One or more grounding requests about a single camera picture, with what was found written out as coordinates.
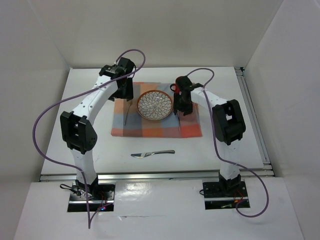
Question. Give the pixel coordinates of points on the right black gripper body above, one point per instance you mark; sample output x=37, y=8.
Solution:
x=181, y=104

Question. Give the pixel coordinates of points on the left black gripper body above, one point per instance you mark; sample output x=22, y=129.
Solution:
x=124, y=92

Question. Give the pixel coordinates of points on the red enamel mug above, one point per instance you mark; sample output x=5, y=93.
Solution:
x=174, y=88

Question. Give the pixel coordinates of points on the silver spoon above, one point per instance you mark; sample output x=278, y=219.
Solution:
x=179, y=126

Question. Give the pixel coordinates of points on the floral patterned plate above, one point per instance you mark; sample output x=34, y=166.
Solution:
x=154, y=105

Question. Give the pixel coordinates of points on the checkered orange grey cloth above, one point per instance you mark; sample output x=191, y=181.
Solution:
x=137, y=126

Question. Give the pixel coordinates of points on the silver knife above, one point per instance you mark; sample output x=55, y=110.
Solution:
x=147, y=154

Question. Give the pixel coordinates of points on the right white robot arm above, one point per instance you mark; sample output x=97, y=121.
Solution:
x=226, y=120

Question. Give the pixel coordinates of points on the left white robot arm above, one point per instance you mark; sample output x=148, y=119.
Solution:
x=77, y=125

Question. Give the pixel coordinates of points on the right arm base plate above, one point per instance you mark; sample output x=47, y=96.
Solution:
x=216, y=199

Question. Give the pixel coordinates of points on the aluminium frame rail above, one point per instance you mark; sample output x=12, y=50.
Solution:
x=194, y=157

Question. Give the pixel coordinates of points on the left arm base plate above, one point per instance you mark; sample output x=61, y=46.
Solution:
x=101, y=201

